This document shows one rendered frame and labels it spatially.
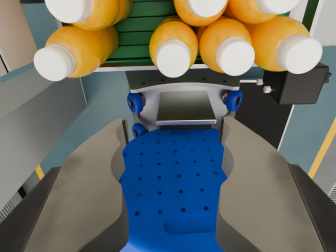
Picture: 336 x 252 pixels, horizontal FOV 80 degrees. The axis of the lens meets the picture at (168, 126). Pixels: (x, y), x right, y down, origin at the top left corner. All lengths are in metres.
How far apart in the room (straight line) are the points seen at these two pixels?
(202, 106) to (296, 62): 0.17
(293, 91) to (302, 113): 1.37
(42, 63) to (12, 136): 0.76
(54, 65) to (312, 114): 1.74
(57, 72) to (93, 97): 1.30
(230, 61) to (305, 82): 0.20
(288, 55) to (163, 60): 0.14
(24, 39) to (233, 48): 0.30
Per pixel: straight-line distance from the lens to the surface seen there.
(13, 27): 0.38
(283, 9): 0.26
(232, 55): 0.25
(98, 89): 1.54
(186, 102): 0.40
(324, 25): 0.58
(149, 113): 0.47
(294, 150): 1.99
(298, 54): 0.28
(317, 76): 0.43
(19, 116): 1.05
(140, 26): 0.45
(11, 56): 0.36
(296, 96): 0.43
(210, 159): 0.37
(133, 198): 0.31
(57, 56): 0.28
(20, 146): 1.06
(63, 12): 0.26
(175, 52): 0.24
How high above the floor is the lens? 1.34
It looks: 58 degrees down
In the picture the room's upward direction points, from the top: 177 degrees counter-clockwise
